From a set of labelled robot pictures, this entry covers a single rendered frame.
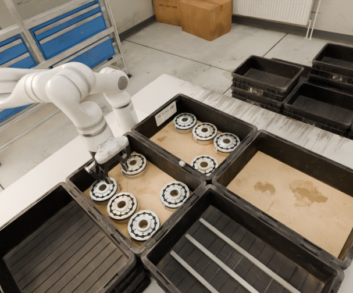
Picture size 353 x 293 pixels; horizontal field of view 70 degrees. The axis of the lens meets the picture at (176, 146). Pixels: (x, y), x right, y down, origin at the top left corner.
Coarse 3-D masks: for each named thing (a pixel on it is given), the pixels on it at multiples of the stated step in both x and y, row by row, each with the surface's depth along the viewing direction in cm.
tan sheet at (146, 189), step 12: (156, 168) 98; (120, 180) 96; (132, 180) 96; (144, 180) 95; (156, 180) 94; (168, 180) 94; (84, 192) 95; (120, 192) 93; (132, 192) 92; (144, 192) 91; (156, 192) 91; (96, 204) 91; (144, 204) 88; (156, 204) 88; (168, 216) 84; (120, 228) 83
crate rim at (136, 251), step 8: (136, 136) 97; (144, 144) 94; (160, 152) 90; (88, 160) 92; (168, 160) 87; (80, 168) 90; (184, 168) 84; (72, 176) 88; (192, 176) 81; (72, 184) 85; (200, 184) 79; (80, 192) 83; (192, 192) 77; (88, 200) 80; (96, 208) 78; (104, 216) 75; (112, 224) 73; (168, 224) 71; (120, 232) 71; (160, 232) 70; (128, 240) 70; (152, 240) 69; (136, 248) 68; (144, 248) 67
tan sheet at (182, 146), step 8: (168, 128) 113; (160, 136) 110; (168, 136) 109; (176, 136) 109; (184, 136) 108; (160, 144) 107; (168, 144) 106; (176, 144) 106; (184, 144) 105; (192, 144) 104; (176, 152) 102; (184, 152) 102; (192, 152) 101; (200, 152) 101; (208, 152) 100; (184, 160) 99
